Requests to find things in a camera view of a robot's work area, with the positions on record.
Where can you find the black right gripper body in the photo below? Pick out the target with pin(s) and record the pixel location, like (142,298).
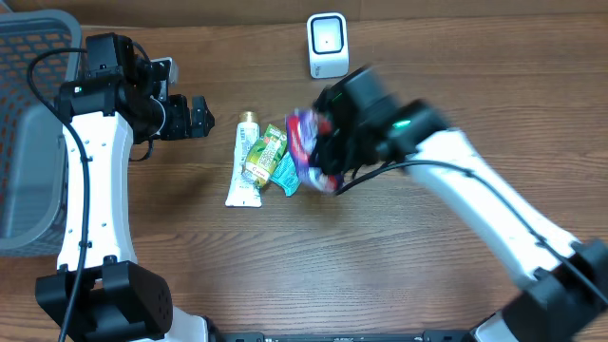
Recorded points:
(330,138)

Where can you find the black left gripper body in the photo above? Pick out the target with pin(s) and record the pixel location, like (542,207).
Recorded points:
(188,117)

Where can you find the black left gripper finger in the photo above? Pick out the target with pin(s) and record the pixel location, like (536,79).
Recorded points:
(200,129)
(201,115)

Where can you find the red purple floral liner pack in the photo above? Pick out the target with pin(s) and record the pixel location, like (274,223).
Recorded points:
(303,126)

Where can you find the teal wipes packet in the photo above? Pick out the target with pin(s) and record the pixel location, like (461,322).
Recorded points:
(285,175)

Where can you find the green yellow drink carton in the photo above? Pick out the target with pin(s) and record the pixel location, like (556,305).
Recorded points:
(264,156)

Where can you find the white tube gold cap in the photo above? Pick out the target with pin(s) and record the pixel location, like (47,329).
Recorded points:
(242,193)

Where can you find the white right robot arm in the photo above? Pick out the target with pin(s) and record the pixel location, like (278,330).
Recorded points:
(562,281)

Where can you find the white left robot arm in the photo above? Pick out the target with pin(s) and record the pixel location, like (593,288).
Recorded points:
(100,292)

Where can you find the white barcode scanner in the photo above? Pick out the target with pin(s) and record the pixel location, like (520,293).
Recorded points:
(328,45)

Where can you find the dark grey plastic basket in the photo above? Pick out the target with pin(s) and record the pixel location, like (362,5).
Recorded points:
(33,149)

